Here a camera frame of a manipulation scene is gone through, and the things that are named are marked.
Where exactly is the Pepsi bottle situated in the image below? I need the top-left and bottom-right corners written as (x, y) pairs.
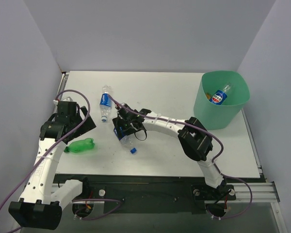
top-left (113, 127), bottom-right (137, 154)
top-left (99, 85), bottom-right (112, 123)
top-left (209, 82), bottom-right (234, 105)

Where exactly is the green plastic bottle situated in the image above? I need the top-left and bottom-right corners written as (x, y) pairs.
top-left (64, 138), bottom-right (95, 154)

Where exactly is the orange juice bottle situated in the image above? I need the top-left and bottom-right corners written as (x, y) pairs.
top-left (206, 93), bottom-right (211, 100)

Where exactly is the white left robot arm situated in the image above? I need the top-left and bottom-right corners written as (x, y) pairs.
top-left (8, 100), bottom-right (96, 230)

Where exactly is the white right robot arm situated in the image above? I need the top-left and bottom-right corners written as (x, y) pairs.
top-left (113, 104), bottom-right (225, 199)

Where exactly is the green plastic bin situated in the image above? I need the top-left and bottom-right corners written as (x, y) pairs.
top-left (193, 71), bottom-right (250, 130)

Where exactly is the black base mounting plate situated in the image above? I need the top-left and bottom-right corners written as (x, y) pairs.
top-left (55, 174), bottom-right (236, 216)

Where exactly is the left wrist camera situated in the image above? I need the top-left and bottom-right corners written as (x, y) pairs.
top-left (53, 97), bottom-right (73, 105)

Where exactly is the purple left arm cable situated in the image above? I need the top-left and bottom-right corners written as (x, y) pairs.
top-left (0, 89), bottom-right (123, 233)

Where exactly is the aluminium rail right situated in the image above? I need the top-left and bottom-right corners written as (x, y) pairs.
top-left (232, 182), bottom-right (280, 203)

